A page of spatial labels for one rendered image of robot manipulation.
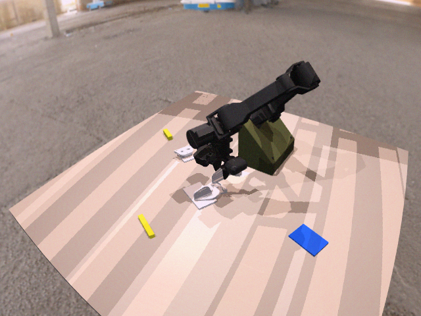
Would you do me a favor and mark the blue flat rectangular plate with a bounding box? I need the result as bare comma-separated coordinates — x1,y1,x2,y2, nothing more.
288,224,328,257

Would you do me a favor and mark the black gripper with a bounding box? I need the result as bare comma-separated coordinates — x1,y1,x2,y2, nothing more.
209,137,248,180

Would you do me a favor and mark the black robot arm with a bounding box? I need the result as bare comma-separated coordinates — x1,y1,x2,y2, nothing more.
186,61,321,167

